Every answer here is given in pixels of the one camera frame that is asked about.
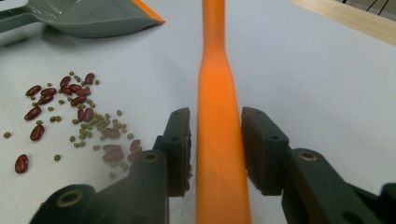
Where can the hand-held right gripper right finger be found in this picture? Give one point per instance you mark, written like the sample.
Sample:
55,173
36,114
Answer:
264,152

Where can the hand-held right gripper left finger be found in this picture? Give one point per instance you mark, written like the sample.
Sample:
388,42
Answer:
177,149

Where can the group of small green mung beans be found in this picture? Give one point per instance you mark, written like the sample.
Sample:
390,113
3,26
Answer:
93,123

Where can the group of red kidney beans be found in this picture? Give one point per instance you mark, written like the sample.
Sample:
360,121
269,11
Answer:
77,100

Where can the grey dustpan with orange edge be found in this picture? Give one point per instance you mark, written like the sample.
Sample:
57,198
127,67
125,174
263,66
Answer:
93,18

